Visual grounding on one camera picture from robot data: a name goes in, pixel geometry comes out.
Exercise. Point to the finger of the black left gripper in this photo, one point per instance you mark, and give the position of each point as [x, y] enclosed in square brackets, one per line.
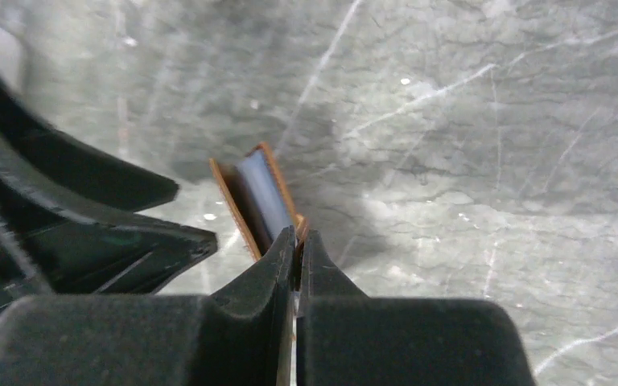
[77, 166]
[53, 240]

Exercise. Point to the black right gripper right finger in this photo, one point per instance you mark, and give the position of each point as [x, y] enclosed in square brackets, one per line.
[346, 337]

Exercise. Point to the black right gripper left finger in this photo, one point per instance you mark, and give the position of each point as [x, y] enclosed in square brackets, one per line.
[239, 335]

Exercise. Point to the brown leather card holder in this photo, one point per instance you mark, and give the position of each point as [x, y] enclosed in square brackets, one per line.
[239, 201]

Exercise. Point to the light blue credit card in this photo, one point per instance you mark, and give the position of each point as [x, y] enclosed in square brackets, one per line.
[265, 193]

